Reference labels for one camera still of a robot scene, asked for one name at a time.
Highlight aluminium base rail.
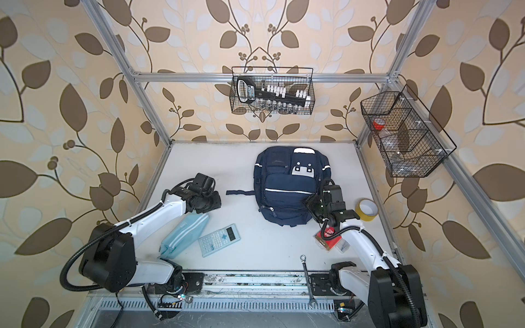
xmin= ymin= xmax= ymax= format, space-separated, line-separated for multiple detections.
xmin=98 ymin=271 xmax=363 ymax=314

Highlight black wire basket right wall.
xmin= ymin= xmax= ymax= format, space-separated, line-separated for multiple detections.
xmin=360 ymin=86 xmax=457 ymax=178

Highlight silver combination wrench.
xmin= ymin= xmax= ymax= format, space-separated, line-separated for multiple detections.
xmin=300 ymin=255 xmax=317 ymax=308

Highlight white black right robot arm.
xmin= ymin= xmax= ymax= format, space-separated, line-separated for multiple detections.
xmin=305 ymin=178 xmax=428 ymax=327

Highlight socket set black rail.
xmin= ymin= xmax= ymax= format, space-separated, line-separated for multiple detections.
xmin=231 ymin=75 xmax=315 ymax=109

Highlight light blue pencil case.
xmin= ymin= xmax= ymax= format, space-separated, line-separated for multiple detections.
xmin=159 ymin=213 xmax=210 ymax=260

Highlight red book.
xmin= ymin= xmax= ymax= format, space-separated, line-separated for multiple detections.
xmin=314 ymin=230 xmax=342 ymax=251

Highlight red cap clear bottle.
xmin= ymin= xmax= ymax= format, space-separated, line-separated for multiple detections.
xmin=373 ymin=118 xmax=400 ymax=153

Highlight yellow tape roll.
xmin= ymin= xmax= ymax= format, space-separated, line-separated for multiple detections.
xmin=355 ymin=198 xmax=379 ymax=222

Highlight light blue calculator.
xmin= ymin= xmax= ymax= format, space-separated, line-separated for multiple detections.
xmin=198 ymin=224 xmax=241 ymax=258

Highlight black wire basket wall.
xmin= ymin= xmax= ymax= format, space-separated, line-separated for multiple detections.
xmin=360 ymin=86 xmax=457 ymax=178
xmin=229 ymin=65 xmax=315 ymax=116

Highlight navy blue school backpack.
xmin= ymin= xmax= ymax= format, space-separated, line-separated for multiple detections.
xmin=226 ymin=146 xmax=332 ymax=227

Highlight black wire basket back wall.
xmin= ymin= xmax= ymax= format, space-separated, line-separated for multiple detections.
xmin=229 ymin=65 xmax=315 ymax=116

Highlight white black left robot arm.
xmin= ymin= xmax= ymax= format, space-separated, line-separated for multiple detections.
xmin=60 ymin=173 xmax=221 ymax=321

